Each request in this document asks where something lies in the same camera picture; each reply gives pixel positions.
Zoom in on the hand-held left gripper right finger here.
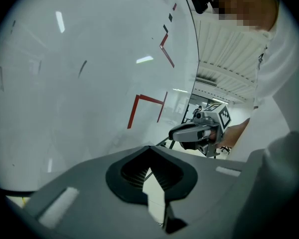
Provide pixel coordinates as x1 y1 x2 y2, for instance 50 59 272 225
149 145 265 239

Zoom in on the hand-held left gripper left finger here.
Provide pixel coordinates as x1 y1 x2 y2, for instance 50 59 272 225
22 145 165 239

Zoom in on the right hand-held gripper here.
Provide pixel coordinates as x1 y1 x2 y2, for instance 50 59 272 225
168 103 233 159

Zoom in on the person's right forearm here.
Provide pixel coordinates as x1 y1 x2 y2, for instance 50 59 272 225
220 117 252 149

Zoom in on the large whiteboard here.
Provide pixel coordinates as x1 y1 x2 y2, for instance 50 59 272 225
0 0 200 195

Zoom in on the person's white shirt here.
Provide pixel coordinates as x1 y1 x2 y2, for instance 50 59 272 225
229 0 299 239

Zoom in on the person's head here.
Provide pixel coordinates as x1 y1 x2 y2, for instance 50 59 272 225
211 0 281 33

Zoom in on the black head-worn camera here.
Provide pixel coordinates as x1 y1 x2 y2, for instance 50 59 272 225
188 0 216 15

